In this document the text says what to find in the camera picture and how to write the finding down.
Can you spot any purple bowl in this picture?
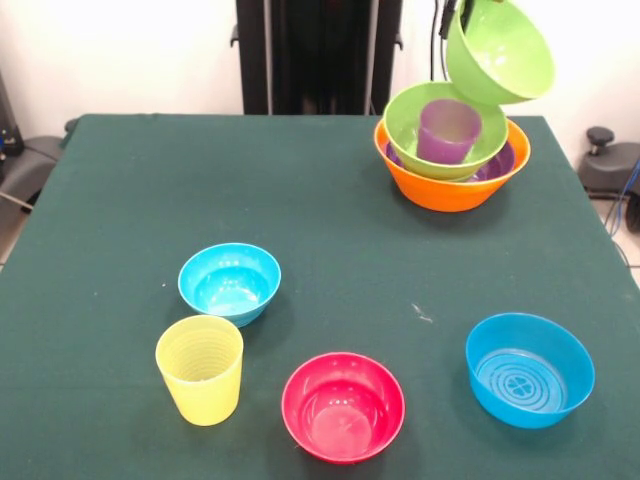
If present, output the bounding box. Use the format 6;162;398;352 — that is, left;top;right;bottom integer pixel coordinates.
384;139;517;184

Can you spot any purple cup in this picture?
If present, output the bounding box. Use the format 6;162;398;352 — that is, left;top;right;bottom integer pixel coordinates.
417;98;483;165

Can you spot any black base with knob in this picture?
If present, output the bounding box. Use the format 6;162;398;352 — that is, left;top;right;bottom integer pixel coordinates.
579;126;640;201

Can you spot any small light blue bowl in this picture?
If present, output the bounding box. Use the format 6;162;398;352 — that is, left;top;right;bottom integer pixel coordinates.
177;242;282;329

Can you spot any red bowl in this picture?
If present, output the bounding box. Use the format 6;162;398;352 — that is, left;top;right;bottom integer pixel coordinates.
281;352;407;465

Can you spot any blue cable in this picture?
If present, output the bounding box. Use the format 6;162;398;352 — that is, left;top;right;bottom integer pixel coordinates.
605;158;640;239

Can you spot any grey chair base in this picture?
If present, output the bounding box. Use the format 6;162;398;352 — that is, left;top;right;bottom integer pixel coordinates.
0;134;66;214

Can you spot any black hanging cable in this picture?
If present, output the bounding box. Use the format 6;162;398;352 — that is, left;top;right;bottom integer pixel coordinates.
427;0;452;86

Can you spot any large orange bowl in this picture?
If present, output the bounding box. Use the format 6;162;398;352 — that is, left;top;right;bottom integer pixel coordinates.
373;117;532;214

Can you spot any blue bowl with ribbed bottom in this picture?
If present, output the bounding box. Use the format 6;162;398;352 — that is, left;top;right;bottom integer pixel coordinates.
465;312;596;430

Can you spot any yellow ribbed cup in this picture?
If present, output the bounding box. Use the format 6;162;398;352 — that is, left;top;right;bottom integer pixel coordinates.
155;314;245;427

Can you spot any large green bowl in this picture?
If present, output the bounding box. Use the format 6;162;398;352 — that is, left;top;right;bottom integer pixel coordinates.
446;0;557;106
383;81;510;182

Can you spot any dark green tablecloth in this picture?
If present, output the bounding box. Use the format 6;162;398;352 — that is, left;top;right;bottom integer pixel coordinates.
0;113;640;480

